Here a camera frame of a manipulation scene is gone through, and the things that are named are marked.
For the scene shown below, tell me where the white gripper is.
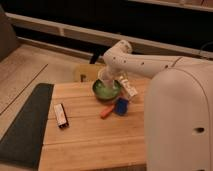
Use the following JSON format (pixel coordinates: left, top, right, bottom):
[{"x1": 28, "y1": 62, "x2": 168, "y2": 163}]
[{"x1": 99, "y1": 66, "x2": 122, "y2": 80}]

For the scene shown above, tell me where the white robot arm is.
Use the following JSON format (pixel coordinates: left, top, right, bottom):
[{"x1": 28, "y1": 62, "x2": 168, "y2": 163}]
[{"x1": 101, "y1": 40, "x2": 213, "y2": 171}]

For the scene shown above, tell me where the green ceramic bowl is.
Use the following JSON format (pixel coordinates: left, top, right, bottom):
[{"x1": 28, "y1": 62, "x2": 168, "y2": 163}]
[{"x1": 92, "y1": 79, "x2": 122, "y2": 101}]

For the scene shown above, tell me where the blue cup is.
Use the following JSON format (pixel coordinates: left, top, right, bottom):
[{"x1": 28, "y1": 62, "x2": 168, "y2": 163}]
[{"x1": 114, "y1": 98, "x2": 129, "y2": 116}]

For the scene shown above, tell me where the orange carrot toy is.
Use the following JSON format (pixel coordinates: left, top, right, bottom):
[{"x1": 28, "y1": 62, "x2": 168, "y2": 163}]
[{"x1": 100, "y1": 105, "x2": 114, "y2": 119}]

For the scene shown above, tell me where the dark grey floor mat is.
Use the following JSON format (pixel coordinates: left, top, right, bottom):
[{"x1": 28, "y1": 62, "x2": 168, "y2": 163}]
[{"x1": 0, "y1": 83, "x2": 54, "y2": 169}]

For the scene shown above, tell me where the metal window rail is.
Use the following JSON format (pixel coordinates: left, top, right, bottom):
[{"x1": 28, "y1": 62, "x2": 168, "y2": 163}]
[{"x1": 6, "y1": 13, "x2": 213, "y2": 59}]

